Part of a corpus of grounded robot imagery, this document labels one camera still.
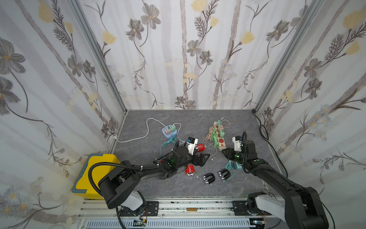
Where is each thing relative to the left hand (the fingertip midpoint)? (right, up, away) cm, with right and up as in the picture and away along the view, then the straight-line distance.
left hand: (205, 152), depth 79 cm
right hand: (+13, 0, +7) cm, 15 cm away
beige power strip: (+14, +4, +19) cm, 24 cm away
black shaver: (+3, -16, +3) cm, 16 cm away
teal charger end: (+20, -10, +8) cm, 24 cm away
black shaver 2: (+12, -14, +4) cm, 19 cm away
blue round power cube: (-23, +11, +21) cm, 33 cm away
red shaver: (-9, -12, +5) cm, 15 cm away
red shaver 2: (-1, 0, +16) cm, 16 cm away
